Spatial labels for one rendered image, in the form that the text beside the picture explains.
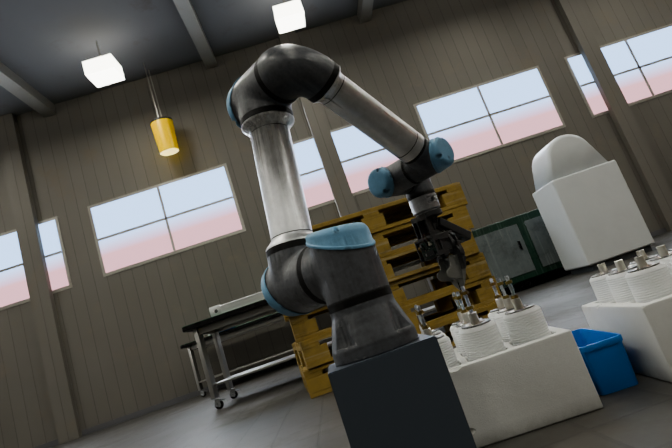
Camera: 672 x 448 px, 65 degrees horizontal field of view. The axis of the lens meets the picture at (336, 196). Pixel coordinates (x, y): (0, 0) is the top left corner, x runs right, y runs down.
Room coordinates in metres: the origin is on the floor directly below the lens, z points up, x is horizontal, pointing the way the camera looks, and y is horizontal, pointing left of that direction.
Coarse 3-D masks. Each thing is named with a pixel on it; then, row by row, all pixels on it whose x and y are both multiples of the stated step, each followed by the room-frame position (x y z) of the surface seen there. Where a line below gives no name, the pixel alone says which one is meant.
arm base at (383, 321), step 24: (384, 288) 0.92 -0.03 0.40; (336, 312) 0.91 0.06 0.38; (360, 312) 0.89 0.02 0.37; (384, 312) 0.90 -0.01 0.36; (336, 336) 0.92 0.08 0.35; (360, 336) 0.88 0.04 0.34; (384, 336) 0.88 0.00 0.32; (408, 336) 0.90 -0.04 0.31; (336, 360) 0.92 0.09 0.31; (360, 360) 0.88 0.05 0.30
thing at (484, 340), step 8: (472, 328) 1.35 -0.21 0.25; (480, 328) 1.34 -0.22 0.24; (488, 328) 1.34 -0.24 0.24; (496, 328) 1.36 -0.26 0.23; (464, 336) 1.36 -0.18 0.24; (472, 336) 1.35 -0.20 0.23; (480, 336) 1.34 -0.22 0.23; (488, 336) 1.34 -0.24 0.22; (496, 336) 1.35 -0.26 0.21; (464, 344) 1.38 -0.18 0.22; (472, 344) 1.35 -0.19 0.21; (480, 344) 1.34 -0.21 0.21; (488, 344) 1.34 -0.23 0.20; (496, 344) 1.35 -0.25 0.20; (472, 352) 1.36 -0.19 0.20; (480, 352) 1.35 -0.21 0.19; (488, 352) 1.34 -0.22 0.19; (496, 352) 1.34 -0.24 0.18; (472, 360) 1.37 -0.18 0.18
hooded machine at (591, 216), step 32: (544, 160) 5.95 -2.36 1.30; (576, 160) 5.85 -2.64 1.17; (544, 192) 6.07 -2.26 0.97; (576, 192) 5.80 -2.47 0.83; (608, 192) 5.81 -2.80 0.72; (576, 224) 5.79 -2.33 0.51; (608, 224) 5.81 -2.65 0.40; (640, 224) 5.82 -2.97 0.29; (576, 256) 5.98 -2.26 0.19; (608, 256) 5.80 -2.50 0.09
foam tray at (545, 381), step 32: (512, 352) 1.31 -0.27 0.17; (544, 352) 1.31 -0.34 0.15; (576, 352) 1.31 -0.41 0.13; (480, 384) 1.32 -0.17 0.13; (512, 384) 1.31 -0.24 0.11; (544, 384) 1.31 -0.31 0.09; (576, 384) 1.31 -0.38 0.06; (480, 416) 1.32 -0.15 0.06; (512, 416) 1.32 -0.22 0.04; (544, 416) 1.31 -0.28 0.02; (576, 416) 1.31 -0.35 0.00
